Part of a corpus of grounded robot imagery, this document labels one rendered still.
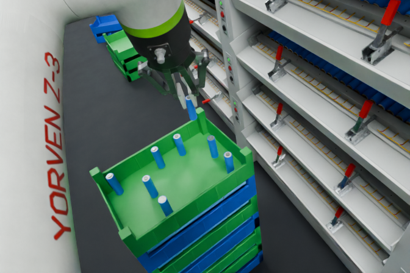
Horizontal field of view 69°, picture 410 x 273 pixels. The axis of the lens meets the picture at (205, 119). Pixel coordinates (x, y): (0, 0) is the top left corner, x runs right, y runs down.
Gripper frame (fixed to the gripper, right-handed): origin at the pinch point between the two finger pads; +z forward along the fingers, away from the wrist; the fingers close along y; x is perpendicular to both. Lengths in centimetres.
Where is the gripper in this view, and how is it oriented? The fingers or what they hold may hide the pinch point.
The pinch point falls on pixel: (187, 95)
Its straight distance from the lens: 64.5
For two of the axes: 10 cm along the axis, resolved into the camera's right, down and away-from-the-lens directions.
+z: 1.3, 3.7, 9.2
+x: -1.4, -9.1, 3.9
